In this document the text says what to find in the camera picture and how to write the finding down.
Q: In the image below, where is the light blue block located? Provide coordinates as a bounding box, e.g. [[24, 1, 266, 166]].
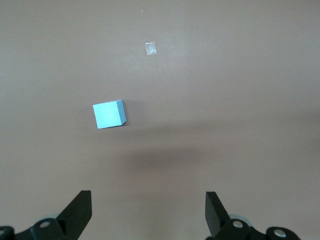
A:
[[92, 99, 127, 130]]

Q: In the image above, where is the clear tape piece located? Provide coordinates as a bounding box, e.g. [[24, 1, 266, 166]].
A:
[[145, 41, 158, 56]]

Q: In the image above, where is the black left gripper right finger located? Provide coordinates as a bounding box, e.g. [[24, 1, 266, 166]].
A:
[[205, 191, 300, 240]]

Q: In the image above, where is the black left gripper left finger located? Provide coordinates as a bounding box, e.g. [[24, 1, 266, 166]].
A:
[[0, 190, 93, 240]]

